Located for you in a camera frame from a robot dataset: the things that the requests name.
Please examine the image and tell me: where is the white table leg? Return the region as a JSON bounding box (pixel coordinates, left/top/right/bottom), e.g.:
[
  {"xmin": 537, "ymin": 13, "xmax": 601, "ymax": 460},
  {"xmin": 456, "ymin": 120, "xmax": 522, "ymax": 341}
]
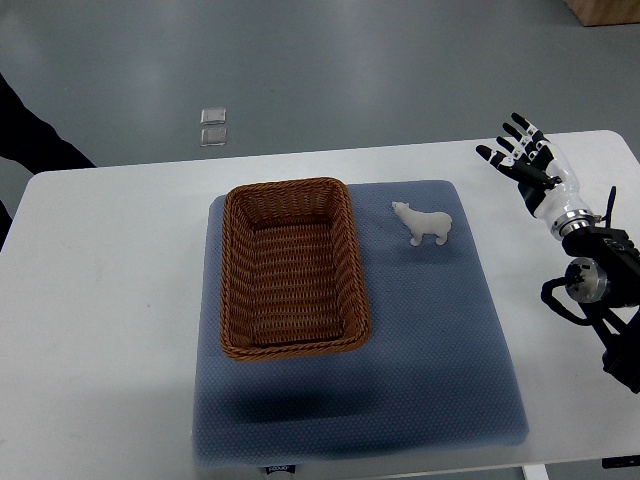
[{"xmin": 522, "ymin": 464, "xmax": 549, "ymax": 480}]

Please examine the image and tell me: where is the wooden box corner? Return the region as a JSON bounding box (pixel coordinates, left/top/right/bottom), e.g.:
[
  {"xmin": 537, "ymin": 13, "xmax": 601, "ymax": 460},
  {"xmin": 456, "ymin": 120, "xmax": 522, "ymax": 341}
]
[{"xmin": 565, "ymin": 0, "xmax": 639, "ymax": 27}]

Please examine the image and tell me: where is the blue grey quilted mat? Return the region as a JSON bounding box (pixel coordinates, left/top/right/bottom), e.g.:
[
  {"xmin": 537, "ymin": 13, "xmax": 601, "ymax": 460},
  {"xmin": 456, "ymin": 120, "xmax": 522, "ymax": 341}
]
[{"xmin": 192, "ymin": 180, "xmax": 528, "ymax": 469}]

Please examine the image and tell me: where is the white toy polar bear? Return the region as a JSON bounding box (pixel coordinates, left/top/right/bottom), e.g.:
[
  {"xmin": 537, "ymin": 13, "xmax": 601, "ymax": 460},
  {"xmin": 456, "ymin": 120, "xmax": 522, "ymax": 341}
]
[{"xmin": 391, "ymin": 201, "xmax": 453, "ymax": 247}]

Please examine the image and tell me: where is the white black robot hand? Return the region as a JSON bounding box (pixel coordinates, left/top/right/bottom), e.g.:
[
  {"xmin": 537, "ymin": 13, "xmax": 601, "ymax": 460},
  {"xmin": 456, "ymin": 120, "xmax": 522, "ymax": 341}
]
[{"xmin": 476, "ymin": 112, "xmax": 596, "ymax": 240}]

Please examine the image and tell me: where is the lower metal floor plate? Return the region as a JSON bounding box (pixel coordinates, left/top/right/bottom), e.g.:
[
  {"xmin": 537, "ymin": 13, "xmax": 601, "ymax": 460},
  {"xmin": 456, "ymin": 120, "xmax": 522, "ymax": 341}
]
[{"xmin": 200, "ymin": 127, "xmax": 227, "ymax": 147}]

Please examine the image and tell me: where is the black object at left edge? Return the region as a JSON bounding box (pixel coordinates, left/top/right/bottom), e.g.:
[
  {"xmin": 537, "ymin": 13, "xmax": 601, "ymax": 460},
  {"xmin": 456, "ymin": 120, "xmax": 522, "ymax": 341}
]
[{"xmin": 0, "ymin": 72, "xmax": 96, "ymax": 251}]

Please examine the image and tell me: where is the brown wicker basket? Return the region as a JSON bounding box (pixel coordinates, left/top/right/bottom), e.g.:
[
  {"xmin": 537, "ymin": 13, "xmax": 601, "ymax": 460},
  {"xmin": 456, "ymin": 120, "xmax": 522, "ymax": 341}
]
[{"xmin": 219, "ymin": 177, "xmax": 371, "ymax": 362}]

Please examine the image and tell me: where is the upper metal floor plate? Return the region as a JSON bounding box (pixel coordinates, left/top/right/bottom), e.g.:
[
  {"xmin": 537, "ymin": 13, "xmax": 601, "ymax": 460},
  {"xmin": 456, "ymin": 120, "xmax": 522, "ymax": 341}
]
[{"xmin": 200, "ymin": 107, "xmax": 227, "ymax": 125}]

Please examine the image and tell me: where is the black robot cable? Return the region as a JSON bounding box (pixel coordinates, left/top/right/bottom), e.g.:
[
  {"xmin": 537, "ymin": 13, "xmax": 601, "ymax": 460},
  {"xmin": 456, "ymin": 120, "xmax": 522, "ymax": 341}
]
[{"xmin": 594, "ymin": 185, "xmax": 618, "ymax": 227}]

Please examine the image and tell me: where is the metal floor plate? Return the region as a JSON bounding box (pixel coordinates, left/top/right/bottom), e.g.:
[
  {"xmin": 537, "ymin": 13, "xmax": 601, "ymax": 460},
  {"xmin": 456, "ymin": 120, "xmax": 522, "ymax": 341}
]
[
  {"xmin": 200, "ymin": 127, "xmax": 227, "ymax": 147},
  {"xmin": 200, "ymin": 107, "xmax": 227, "ymax": 125}
]

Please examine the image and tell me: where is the black table control panel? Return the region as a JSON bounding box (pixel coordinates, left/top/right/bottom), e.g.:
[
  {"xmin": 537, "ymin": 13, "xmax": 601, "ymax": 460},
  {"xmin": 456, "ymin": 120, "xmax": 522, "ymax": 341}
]
[{"xmin": 601, "ymin": 455, "xmax": 640, "ymax": 469}]

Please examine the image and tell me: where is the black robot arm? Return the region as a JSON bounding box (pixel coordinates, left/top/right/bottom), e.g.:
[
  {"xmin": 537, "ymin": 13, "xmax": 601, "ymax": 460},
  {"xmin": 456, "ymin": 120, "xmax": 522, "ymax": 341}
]
[{"xmin": 540, "ymin": 226, "xmax": 639, "ymax": 394}]

